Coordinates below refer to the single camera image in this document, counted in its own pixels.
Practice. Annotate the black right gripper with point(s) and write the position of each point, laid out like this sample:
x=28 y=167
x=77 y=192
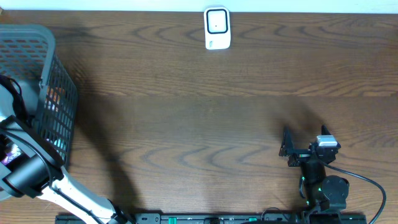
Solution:
x=304 y=157

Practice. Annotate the purple red noodle packet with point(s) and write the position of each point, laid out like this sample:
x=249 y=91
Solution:
x=9 y=152

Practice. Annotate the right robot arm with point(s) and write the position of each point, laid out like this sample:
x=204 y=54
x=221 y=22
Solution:
x=326 y=194

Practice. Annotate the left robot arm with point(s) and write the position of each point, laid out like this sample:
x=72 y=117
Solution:
x=31 y=167

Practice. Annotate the grey plastic mesh basket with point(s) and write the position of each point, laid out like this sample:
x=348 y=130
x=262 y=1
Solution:
x=50 y=96

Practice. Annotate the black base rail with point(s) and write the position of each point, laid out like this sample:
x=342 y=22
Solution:
x=272 y=217

